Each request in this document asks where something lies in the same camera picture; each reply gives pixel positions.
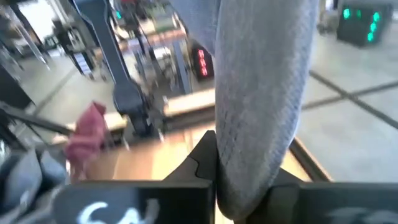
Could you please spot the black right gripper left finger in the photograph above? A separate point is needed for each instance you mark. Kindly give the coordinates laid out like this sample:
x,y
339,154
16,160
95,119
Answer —
x,y
140,196

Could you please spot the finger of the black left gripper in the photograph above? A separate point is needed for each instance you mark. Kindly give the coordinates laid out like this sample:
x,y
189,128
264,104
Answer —
x,y
34,119

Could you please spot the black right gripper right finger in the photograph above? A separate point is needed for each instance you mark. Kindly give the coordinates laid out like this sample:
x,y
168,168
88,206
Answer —
x,y
326,202

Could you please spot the pink cap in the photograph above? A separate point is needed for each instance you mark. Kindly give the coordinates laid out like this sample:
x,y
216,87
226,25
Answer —
x,y
88,133

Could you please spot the blue-grey cap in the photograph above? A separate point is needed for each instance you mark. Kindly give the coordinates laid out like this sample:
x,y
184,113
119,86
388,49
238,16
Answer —
x,y
261,93

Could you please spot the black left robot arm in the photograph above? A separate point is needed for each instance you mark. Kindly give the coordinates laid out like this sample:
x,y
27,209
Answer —
x,y
124,93

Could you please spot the black box with red lights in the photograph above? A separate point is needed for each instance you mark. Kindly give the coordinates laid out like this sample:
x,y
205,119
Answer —
x,y
202,62

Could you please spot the cluttered background workbench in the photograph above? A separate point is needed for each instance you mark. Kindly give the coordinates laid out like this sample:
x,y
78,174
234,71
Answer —
x,y
161,34

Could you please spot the black box with green lights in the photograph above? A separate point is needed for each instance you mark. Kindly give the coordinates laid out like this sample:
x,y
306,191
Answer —
x,y
363,21

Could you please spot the black table frame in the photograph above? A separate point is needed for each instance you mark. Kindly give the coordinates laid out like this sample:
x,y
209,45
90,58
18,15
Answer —
x,y
308,161

